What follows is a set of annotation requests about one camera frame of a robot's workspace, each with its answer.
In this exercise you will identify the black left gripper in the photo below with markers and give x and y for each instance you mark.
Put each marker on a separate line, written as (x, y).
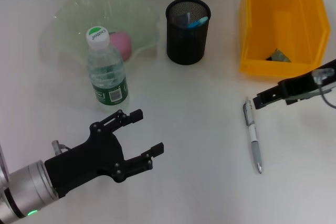
(89, 161)

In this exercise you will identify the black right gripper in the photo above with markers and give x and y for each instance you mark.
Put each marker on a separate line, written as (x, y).
(299, 85)

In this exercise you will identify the grey white ballpoint pen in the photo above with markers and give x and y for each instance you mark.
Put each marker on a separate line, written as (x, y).
(255, 145)

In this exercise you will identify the clear green-label water bottle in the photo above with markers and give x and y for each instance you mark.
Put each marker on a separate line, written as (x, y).
(109, 95)

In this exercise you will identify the pink plush peach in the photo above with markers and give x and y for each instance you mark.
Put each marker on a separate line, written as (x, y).
(122, 44)

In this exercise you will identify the light blue scissors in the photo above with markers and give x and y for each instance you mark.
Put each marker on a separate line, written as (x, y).
(198, 22)

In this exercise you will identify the transparent plastic ruler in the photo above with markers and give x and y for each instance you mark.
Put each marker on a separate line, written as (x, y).
(189, 18)

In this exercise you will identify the black mesh pen holder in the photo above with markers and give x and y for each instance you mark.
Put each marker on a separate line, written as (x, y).
(186, 48)

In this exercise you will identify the yellow plastic bin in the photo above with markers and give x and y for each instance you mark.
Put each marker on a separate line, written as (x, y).
(273, 24)

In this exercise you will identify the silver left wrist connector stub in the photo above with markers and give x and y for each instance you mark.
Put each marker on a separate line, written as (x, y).
(55, 146)

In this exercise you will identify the translucent green ruffled bowl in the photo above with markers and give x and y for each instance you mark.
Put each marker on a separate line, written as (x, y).
(118, 6)

